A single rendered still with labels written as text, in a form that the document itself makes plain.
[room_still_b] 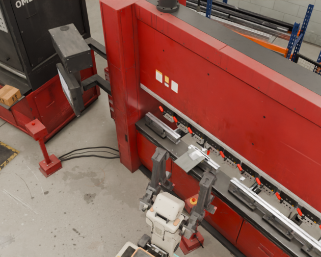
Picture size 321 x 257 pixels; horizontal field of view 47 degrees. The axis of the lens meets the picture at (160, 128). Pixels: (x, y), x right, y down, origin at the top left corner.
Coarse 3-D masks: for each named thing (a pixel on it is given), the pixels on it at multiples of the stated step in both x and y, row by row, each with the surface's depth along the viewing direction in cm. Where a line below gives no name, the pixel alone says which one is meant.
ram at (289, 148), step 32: (160, 32) 312; (160, 64) 335; (192, 64) 301; (160, 96) 364; (192, 96) 324; (224, 96) 291; (256, 96) 264; (224, 128) 313; (256, 128) 282; (288, 128) 257; (320, 128) 236; (256, 160) 302; (288, 160) 273; (320, 160) 250; (320, 192) 265
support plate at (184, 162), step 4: (192, 148) 372; (188, 152) 368; (184, 156) 365; (188, 156) 365; (176, 160) 362; (180, 160) 362; (184, 160) 362; (188, 160) 362; (196, 160) 362; (200, 160) 362; (180, 164) 358; (184, 164) 358; (188, 164) 358; (192, 164) 358; (196, 164) 358; (184, 168) 355; (188, 168) 355
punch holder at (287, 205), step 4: (280, 192) 300; (280, 196) 302; (284, 196) 298; (288, 196) 294; (284, 200) 301; (288, 200) 297; (292, 200) 293; (284, 204) 303; (288, 204) 299; (292, 204) 296; (296, 204) 295; (288, 208) 302; (292, 208) 298
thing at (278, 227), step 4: (264, 216) 330; (268, 216) 330; (264, 220) 330; (268, 220) 327; (272, 220) 327; (272, 224) 325; (276, 224) 325; (276, 228) 323; (280, 228) 322; (284, 228) 322; (280, 232) 321; (284, 232) 320; (284, 236) 319; (288, 236) 317; (292, 236) 317
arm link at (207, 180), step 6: (204, 174) 274; (210, 174) 273; (204, 180) 271; (210, 180) 271; (204, 186) 269; (204, 192) 273; (198, 198) 280; (204, 198) 280; (198, 204) 284; (192, 210) 293; (198, 210) 287; (198, 216) 290
